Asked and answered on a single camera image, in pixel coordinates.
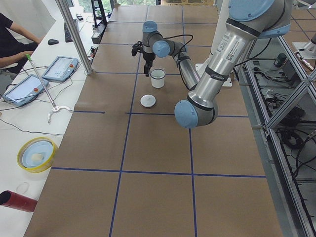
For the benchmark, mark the seated person black shirt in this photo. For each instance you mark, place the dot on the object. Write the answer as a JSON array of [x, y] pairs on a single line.
[[12, 51]]

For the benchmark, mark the light blue plate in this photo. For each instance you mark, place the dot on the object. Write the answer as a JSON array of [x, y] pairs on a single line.
[[43, 147]]

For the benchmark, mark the black keyboard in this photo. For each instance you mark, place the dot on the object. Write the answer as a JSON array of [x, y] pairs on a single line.
[[68, 37]]

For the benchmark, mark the red cylinder tube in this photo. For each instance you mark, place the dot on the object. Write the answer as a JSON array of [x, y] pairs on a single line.
[[16, 201]]

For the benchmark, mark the far teach pendant tablet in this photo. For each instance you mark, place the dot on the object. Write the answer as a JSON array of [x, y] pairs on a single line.
[[60, 69]]

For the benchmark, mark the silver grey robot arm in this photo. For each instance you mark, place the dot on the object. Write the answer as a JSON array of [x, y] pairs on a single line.
[[247, 20]]

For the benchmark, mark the yellow tape roll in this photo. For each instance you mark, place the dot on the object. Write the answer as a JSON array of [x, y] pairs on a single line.
[[45, 165]]

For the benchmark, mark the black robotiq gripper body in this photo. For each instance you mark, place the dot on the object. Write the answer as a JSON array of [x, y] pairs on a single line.
[[148, 57]]

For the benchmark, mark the black computer mouse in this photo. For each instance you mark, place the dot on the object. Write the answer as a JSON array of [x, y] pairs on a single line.
[[53, 41]]

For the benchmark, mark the near teach pendant tablet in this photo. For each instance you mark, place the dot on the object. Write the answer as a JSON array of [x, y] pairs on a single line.
[[24, 92]]

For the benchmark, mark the metal reacher grabber tool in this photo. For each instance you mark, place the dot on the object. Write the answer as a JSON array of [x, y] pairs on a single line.
[[55, 108]]

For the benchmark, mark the aluminium side frame rail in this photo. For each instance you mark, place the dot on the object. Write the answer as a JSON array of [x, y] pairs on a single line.
[[278, 80]]

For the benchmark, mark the aluminium frame post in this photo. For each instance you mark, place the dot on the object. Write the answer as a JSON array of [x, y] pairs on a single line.
[[66, 14]]

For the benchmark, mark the teach pendant tablet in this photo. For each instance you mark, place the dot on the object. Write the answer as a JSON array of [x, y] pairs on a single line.
[[24, 92], [60, 69]]

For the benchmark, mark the white enamel cup blue rim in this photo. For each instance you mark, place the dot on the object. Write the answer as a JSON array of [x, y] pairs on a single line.
[[157, 83]]

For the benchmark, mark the white food piece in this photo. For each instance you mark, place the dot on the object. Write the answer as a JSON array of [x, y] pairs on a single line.
[[37, 157]]

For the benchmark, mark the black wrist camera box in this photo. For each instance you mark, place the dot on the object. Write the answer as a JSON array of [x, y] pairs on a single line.
[[137, 48]]

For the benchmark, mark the white round cup lid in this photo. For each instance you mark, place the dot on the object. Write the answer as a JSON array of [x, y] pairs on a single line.
[[148, 101]]

